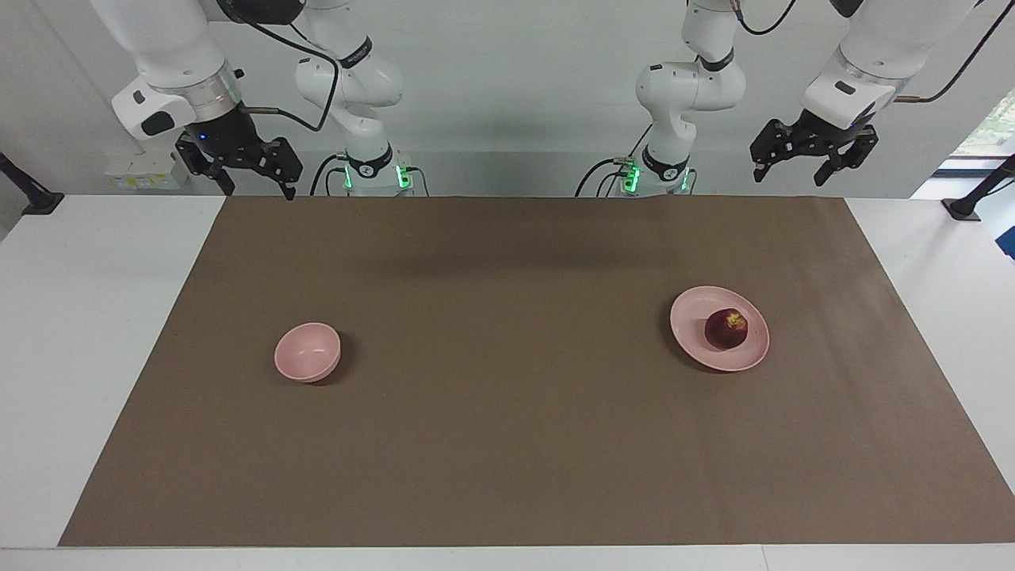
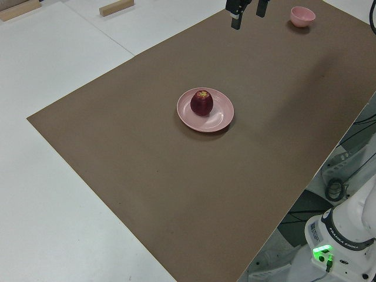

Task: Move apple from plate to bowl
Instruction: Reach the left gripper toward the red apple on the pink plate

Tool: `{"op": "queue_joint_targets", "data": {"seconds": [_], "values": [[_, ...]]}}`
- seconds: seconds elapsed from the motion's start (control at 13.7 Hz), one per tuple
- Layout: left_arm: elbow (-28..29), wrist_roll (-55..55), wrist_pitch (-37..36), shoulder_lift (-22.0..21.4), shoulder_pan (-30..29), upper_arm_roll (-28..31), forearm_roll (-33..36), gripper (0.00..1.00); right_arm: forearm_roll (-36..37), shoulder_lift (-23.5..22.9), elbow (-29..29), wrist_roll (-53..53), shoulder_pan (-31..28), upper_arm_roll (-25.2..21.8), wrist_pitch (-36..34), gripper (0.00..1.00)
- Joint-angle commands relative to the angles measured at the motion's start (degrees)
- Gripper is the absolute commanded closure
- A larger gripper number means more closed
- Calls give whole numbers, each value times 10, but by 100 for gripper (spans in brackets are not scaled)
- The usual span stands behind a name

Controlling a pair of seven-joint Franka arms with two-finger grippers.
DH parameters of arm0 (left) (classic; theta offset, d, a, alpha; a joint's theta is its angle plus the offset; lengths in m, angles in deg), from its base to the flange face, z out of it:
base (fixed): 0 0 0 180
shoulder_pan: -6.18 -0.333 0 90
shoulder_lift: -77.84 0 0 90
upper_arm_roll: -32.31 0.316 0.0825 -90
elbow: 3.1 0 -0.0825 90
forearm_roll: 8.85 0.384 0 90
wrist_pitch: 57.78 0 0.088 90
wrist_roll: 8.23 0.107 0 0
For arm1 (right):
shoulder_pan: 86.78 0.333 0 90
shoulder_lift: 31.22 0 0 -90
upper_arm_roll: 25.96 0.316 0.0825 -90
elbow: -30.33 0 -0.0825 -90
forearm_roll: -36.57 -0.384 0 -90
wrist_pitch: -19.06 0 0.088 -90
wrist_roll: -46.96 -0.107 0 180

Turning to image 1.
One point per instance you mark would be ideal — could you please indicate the blue object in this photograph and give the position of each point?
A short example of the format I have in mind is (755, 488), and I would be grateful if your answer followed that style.
(1009, 242)

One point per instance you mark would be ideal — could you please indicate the black clamp stand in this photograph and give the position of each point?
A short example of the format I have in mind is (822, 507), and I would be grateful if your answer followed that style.
(963, 208)
(36, 200)

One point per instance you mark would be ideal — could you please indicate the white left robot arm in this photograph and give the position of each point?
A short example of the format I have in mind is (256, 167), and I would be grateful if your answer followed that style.
(880, 47)

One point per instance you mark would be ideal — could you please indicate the dark red apple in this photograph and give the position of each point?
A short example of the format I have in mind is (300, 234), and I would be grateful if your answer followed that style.
(725, 333)

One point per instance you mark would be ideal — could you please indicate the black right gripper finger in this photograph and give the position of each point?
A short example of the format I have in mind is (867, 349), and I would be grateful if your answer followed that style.
(198, 162)
(285, 162)

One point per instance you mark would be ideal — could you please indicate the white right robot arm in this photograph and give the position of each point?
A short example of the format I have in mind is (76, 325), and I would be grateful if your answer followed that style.
(170, 47)

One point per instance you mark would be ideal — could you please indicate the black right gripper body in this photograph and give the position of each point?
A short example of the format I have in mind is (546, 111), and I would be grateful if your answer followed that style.
(226, 139)

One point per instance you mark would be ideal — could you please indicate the pink plate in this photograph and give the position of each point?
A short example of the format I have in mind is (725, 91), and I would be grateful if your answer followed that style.
(694, 329)

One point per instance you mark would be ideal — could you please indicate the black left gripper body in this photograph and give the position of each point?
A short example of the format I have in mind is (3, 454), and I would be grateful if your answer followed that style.
(825, 131)

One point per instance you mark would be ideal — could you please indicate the white wall socket box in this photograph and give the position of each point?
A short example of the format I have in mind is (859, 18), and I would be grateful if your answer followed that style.
(147, 170)

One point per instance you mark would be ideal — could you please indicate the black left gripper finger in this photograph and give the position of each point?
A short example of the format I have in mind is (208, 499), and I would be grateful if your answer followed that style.
(773, 143)
(855, 155)

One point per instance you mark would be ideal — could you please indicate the pink bowl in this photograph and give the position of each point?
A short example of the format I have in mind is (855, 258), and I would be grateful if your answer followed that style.
(305, 353)

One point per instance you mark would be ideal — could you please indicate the window with green view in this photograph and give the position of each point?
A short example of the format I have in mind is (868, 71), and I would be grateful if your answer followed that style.
(991, 127)

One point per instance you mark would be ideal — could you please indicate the brown table mat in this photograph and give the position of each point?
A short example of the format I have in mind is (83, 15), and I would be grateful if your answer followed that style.
(507, 444)

